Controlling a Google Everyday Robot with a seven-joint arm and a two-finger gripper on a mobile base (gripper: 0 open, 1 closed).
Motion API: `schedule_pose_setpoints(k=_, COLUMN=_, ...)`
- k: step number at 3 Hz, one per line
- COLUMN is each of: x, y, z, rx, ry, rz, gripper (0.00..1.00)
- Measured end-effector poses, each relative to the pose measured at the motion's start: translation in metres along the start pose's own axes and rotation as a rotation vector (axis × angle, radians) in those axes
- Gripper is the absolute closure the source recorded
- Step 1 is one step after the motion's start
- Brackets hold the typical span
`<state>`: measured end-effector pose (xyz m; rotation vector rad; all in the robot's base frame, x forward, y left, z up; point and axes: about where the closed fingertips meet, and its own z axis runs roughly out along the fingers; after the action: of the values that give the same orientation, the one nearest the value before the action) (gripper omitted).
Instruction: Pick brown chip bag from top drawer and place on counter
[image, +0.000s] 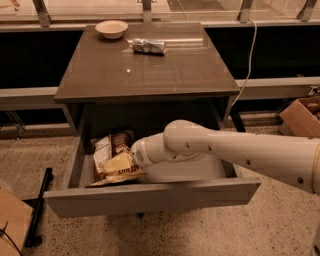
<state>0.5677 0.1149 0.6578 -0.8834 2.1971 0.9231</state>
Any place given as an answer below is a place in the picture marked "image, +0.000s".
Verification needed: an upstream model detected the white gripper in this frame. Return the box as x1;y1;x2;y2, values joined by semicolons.
103;133;166;173

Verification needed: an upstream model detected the brown chip bag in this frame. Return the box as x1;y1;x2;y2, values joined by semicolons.
88;130;144;188

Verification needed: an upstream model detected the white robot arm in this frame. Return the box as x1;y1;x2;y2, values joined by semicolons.
104;120;320;195

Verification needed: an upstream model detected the open grey top drawer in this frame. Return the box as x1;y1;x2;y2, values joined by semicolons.
43;105;262;220

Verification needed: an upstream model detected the grey cabinet with counter top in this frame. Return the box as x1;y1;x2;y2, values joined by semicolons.
53;22;241;151

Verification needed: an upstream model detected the silver foil snack bag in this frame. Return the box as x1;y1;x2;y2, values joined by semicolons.
132;38;166;55

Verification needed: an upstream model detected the wooden board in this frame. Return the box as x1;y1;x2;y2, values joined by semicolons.
0;188;32;256

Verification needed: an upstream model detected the black metal bar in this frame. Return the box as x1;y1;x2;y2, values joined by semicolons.
24;168;54;248

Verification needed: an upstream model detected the white bowl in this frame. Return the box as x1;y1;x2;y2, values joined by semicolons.
95;20;128;40

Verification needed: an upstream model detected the cardboard box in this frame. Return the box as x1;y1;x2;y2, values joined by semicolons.
280;96;320;138

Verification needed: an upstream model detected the black cable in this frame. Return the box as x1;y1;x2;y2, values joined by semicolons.
0;221;23;256

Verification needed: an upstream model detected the grey window ledge rail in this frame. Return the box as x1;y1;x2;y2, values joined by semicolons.
0;77;320;111

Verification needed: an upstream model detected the white cable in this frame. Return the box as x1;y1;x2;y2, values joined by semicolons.
230;19;259;108

